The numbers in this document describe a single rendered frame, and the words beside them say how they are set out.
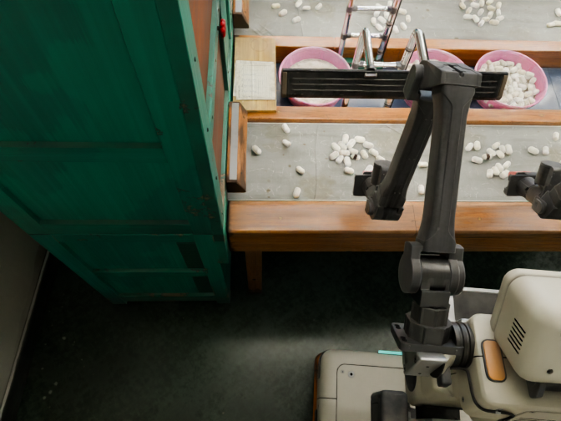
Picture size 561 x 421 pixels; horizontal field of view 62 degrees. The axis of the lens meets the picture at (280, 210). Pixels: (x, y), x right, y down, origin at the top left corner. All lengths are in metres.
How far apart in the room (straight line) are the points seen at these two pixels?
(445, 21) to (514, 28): 0.28
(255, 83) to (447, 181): 0.97
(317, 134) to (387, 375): 0.92
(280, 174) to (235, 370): 0.93
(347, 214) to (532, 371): 0.77
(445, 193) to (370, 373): 1.09
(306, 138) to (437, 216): 0.82
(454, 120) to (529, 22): 1.38
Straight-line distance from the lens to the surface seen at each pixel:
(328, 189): 1.53
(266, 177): 1.54
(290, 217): 1.45
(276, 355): 2.11
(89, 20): 0.74
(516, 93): 1.97
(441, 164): 0.89
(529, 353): 0.88
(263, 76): 1.72
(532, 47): 2.12
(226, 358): 2.11
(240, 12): 1.82
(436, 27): 2.07
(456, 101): 0.90
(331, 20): 1.99
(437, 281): 0.91
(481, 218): 1.60
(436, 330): 0.92
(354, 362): 1.85
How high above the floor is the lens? 2.09
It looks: 65 degrees down
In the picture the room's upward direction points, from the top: 5 degrees clockwise
